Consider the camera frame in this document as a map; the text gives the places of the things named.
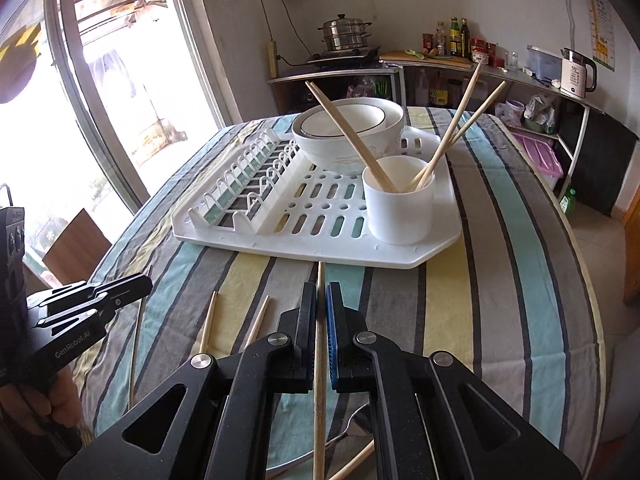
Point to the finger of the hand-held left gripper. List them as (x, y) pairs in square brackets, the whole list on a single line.
[(125, 284), (90, 315)]

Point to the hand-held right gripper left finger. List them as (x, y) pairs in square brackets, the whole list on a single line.
[(305, 320)]

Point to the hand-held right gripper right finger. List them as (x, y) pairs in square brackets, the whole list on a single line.
[(332, 330)]

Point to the white cup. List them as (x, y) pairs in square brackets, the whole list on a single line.
[(395, 215)]

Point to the person's left hand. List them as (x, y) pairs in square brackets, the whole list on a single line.
[(57, 402)]

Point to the metal fork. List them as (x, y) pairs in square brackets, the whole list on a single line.
[(352, 417)]

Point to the white plastic dish rack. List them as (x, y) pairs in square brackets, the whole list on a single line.
[(300, 220)]

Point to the large white bowl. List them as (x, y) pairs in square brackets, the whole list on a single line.
[(320, 152)]

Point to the black rimmed white bowl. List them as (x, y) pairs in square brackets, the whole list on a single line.
[(365, 120)]

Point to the yellow label bottle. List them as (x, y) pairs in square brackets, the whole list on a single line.
[(439, 90)]

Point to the yellow black striped sign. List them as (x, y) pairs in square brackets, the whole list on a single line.
[(22, 41)]

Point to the black stove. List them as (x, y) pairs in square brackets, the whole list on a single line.
[(345, 59)]

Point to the green bottle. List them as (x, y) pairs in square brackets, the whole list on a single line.
[(567, 203)]

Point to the pink plastic storage box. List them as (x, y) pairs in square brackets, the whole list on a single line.
[(540, 157)]

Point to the wooden cutting board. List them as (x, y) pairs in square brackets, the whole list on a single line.
[(400, 56)]

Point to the steel steamer pot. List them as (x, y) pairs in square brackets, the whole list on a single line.
[(345, 35)]

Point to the crumpled bags on shelf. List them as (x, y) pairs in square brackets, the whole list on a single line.
[(542, 112)]

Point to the red can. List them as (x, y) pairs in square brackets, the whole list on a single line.
[(426, 42)]

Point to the wooden door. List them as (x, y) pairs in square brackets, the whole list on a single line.
[(632, 260)]

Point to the small seasoning bottle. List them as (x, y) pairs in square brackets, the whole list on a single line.
[(440, 40)]

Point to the red lidded jar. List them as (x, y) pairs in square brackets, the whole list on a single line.
[(479, 51)]

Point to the dark oil bottle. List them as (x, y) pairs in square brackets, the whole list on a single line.
[(454, 37)]

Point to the dark sauce bottle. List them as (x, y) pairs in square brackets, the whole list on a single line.
[(465, 39)]

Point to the black cabinet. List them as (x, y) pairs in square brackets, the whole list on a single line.
[(605, 160)]

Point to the clear plastic water container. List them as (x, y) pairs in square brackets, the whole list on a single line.
[(542, 62)]

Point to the white electric kettle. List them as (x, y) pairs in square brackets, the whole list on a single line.
[(575, 77)]

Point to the sliding glass door frame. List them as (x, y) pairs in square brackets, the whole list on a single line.
[(102, 110)]

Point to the wall power strip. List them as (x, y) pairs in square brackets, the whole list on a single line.
[(273, 60)]

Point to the wall poster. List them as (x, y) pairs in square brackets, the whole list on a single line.
[(600, 25)]

